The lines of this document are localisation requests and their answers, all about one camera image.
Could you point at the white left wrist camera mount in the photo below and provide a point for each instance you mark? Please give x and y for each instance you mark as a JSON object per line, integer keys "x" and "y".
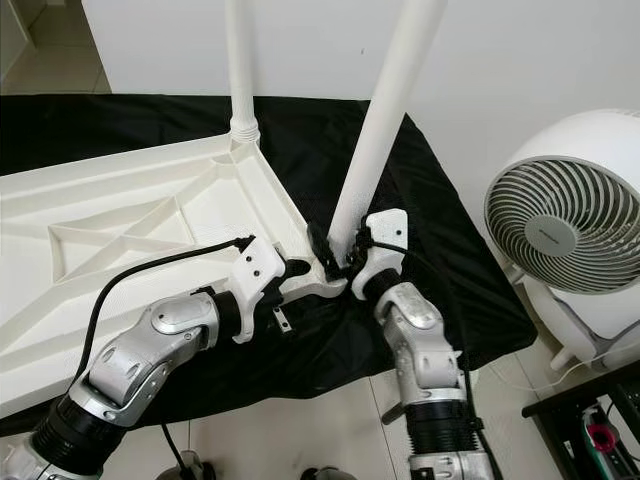
{"x": 260, "y": 262}

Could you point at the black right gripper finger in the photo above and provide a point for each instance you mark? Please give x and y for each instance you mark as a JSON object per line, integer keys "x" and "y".
{"x": 325, "y": 250}

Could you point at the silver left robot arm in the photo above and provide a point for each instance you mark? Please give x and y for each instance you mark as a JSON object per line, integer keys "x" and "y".
{"x": 140, "y": 350}

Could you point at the black shelf rack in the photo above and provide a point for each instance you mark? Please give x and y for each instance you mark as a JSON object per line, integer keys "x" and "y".
{"x": 560, "y": 395}

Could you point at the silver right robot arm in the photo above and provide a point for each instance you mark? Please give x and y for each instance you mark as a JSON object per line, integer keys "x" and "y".
{"x": 410, "y": 340}

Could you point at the black tablecloth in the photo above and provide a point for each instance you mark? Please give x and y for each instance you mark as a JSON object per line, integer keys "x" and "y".
{"x": 460, "y": 280}

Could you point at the grey left robot foot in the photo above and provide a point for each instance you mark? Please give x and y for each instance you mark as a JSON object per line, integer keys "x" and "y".
{"x": 198, "y": 471}

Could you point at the grey robot foot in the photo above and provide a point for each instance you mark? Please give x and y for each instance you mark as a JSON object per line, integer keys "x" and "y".
{"x": 198, "y": 471}
{"x": 330, "y": 475}

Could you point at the grey right robot foot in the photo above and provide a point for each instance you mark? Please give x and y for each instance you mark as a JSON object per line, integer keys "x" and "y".
{"x": 330, "y": 475}

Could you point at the black metal table leg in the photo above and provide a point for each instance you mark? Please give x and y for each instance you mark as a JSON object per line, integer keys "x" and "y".
{"x": 393, "y": 412}

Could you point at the white plastic table top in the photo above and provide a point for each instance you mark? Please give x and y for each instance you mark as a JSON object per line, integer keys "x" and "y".
{"x": 60, "y": 330}

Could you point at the pink hair dryer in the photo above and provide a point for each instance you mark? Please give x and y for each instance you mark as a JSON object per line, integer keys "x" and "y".
{"x": 600, "y": 438}

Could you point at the white plastic table leg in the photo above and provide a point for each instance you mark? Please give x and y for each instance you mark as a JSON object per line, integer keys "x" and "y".
{"x": 240, "y": 60}
{"x": 390, "y": 110}

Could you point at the white round fan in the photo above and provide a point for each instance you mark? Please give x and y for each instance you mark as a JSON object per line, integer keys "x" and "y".
{"x": 550, "y": 230}

